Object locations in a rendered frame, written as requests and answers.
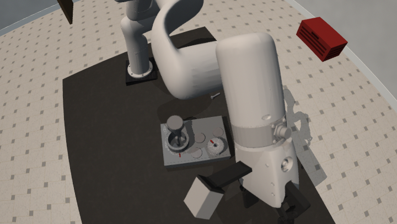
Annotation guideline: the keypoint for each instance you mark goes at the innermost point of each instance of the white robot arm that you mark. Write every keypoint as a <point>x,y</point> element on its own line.
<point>247,66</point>

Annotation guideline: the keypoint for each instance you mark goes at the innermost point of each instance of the white toothed gear with red arrow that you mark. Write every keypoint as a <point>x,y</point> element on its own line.
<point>211,146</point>

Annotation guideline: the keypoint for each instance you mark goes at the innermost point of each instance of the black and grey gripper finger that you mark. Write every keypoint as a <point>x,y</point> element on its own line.
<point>249,199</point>
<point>297,204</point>

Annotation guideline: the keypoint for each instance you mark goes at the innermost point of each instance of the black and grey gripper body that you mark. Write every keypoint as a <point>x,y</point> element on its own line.
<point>272,167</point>

